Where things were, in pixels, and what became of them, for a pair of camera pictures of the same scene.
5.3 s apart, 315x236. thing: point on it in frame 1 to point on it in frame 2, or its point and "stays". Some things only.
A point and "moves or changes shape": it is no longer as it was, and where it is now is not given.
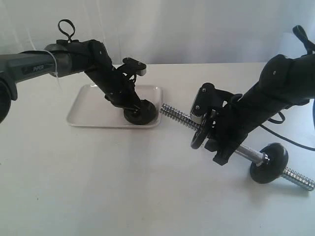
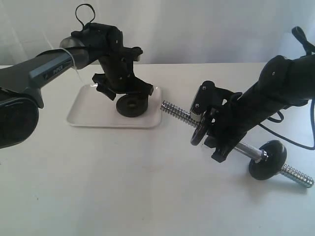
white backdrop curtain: (164, 31) stays
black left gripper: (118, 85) to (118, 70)
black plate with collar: (199, 120) stays
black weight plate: (141, 114) moves or changes shape
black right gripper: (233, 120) stays
